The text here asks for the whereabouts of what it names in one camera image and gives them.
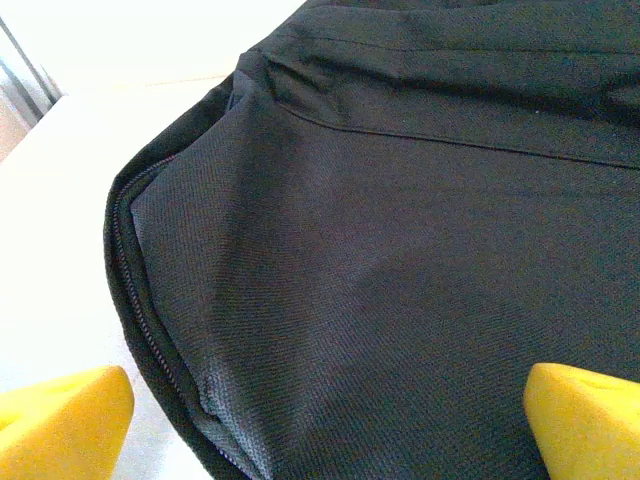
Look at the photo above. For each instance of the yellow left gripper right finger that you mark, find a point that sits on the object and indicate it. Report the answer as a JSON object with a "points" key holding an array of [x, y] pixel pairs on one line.
{"points": [[590, 430]]}

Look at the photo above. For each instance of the black student backpack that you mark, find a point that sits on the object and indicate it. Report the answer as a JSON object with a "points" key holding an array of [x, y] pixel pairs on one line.
{"points": [[380, 240]]}

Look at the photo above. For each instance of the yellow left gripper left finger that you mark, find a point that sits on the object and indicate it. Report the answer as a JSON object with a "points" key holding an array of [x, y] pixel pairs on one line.
{"points": [[60, 430]]}

